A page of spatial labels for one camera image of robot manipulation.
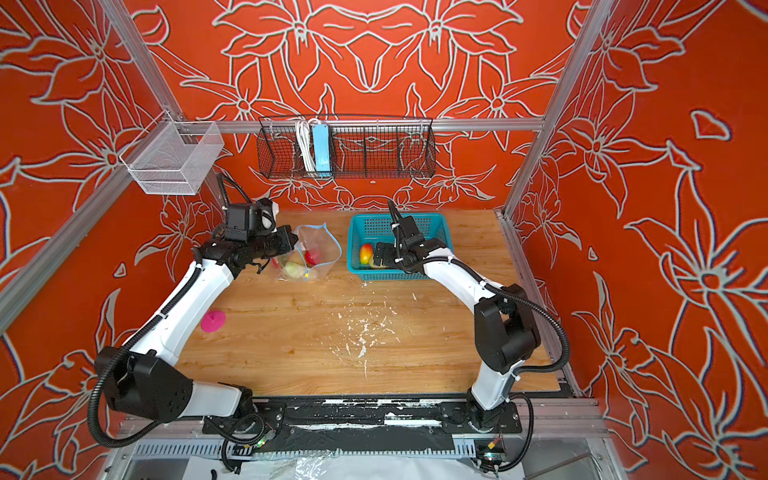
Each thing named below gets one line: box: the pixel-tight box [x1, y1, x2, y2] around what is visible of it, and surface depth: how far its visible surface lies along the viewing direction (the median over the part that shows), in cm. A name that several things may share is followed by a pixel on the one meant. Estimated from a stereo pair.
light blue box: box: [312, 124, 331, 177], surface depth 91 cm
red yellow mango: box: [360, 243, 373, 265], surface depth 105 cm
